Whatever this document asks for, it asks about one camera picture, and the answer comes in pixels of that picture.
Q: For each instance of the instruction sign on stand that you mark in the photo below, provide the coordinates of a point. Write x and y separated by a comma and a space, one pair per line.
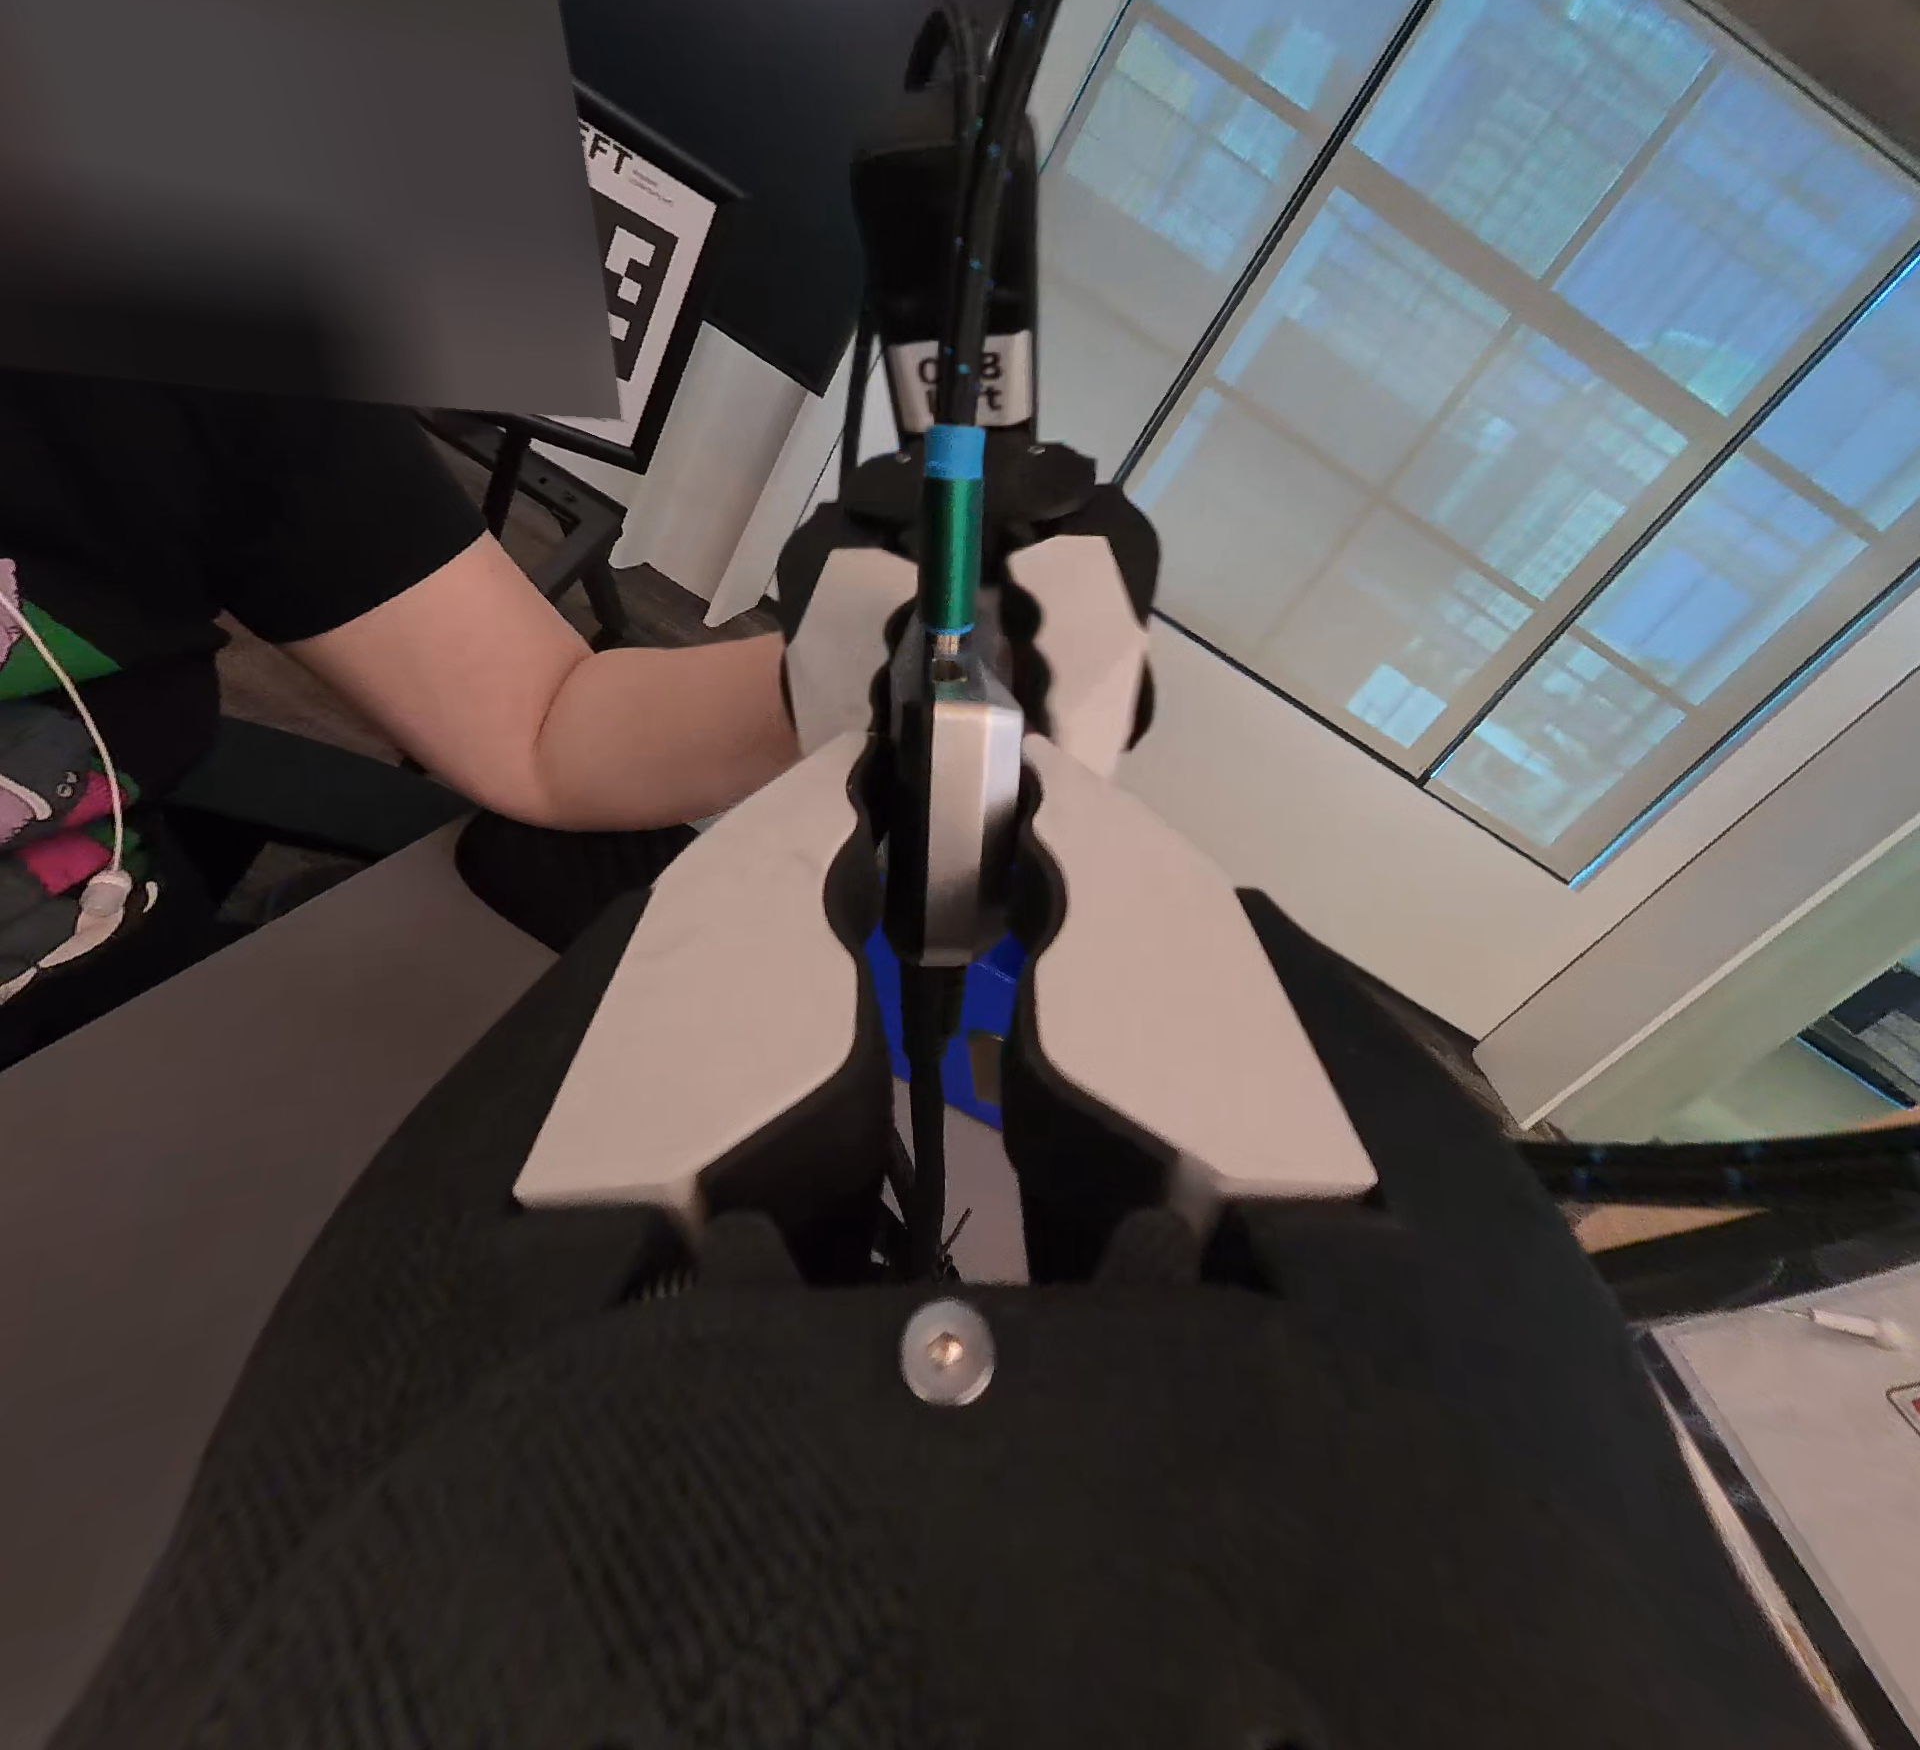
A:
1799, 1450

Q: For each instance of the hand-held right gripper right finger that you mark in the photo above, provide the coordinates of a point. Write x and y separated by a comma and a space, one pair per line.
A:
1185, 1000

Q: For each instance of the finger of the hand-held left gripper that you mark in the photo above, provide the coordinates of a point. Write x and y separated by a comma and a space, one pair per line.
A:
834, 639
1096, 639

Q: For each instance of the silver hdmi adapter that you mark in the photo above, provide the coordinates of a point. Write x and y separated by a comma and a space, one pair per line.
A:
968, 790

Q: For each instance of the person's black printed shirt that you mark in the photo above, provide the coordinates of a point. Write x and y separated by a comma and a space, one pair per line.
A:
224, 491

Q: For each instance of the framed black white poster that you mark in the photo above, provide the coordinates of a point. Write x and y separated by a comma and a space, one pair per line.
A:
659, 281

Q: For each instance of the black mesh cushion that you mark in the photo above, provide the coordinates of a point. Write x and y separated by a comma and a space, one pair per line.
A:
569, 879

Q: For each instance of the large grid window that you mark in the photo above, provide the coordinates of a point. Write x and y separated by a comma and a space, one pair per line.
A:
1500, 354

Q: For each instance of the person's left forearm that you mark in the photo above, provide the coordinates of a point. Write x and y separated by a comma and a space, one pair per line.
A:
600, 714

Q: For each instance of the blue plastic bin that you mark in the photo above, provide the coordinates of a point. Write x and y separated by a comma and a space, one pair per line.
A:
992, 1000

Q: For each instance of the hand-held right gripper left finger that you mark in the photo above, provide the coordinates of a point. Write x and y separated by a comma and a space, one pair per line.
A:
705, 1000

